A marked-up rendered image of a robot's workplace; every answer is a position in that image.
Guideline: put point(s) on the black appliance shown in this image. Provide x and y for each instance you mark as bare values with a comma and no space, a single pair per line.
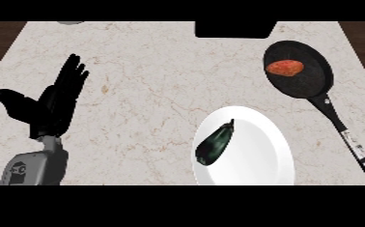
235,29

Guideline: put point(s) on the black frying pan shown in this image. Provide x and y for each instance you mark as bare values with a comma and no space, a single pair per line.
303,79

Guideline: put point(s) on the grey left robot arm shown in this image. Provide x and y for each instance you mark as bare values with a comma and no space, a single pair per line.
35,168

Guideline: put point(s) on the dark green eggplant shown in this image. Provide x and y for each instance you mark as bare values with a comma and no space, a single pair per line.
214,144

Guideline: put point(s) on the grey round object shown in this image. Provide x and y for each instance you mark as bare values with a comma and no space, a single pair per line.
69,22

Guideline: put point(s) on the orange sweet potato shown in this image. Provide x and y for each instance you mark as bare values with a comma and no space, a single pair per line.
285,68

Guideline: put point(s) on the white plate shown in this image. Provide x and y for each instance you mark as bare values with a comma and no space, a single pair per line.
254,153

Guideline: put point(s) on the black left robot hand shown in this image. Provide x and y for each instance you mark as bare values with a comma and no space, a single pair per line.
58,102

